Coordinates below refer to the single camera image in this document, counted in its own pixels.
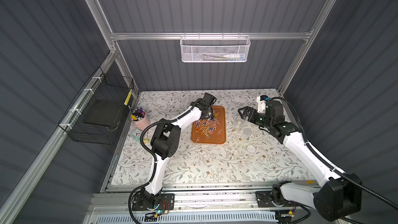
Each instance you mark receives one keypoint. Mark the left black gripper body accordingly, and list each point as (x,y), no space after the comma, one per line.
(210,111)

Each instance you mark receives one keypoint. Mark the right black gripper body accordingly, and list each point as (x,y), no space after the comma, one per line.
(256,116)

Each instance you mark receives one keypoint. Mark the clear candy jar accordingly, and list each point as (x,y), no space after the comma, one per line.
(238,124)
(211,115)

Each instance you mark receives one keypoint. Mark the white jar lid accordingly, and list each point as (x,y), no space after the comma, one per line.
(247,132)
(251,149)

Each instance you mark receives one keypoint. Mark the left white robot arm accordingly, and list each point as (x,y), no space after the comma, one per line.
(161,140)

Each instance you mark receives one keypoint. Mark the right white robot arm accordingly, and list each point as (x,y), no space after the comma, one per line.
(337,196)

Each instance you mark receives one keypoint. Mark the pile of colourful lollipops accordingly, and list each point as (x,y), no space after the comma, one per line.
(207,131)

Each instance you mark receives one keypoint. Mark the brown wooden tray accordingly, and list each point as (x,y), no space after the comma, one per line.
(220,114)

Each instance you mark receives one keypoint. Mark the white pen in basket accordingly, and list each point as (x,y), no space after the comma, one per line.
(234,56)

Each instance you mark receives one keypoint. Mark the pink pen cup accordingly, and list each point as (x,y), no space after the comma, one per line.
(139,118)

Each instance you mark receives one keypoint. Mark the yellow marker pen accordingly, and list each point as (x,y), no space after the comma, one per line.
(127,99)

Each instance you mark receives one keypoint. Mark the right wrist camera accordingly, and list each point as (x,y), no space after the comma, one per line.
(261,101)

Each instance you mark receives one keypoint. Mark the white wire mesh basket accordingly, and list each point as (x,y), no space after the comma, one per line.
(210,48)

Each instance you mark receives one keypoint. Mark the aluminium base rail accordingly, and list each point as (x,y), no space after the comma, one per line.
(187,198)

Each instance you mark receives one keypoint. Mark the black wire basket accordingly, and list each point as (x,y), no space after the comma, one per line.
(99,113)

